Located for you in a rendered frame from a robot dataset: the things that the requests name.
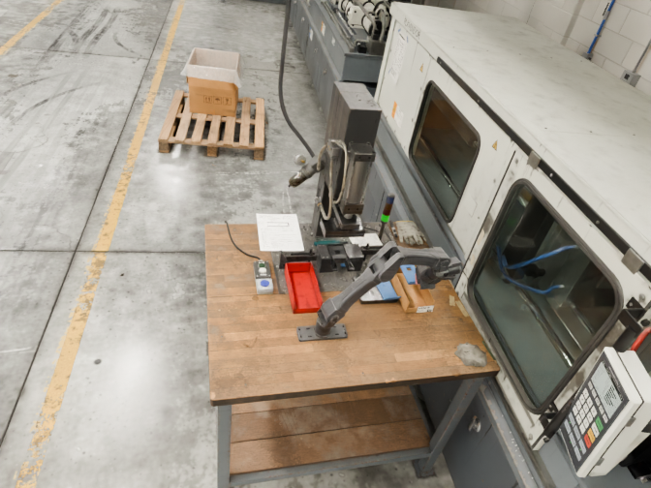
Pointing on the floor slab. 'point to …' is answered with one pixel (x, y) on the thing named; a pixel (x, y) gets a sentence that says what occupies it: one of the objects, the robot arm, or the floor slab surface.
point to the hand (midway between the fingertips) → (417, 282)
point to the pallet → (213, 127)
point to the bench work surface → (325, 374)
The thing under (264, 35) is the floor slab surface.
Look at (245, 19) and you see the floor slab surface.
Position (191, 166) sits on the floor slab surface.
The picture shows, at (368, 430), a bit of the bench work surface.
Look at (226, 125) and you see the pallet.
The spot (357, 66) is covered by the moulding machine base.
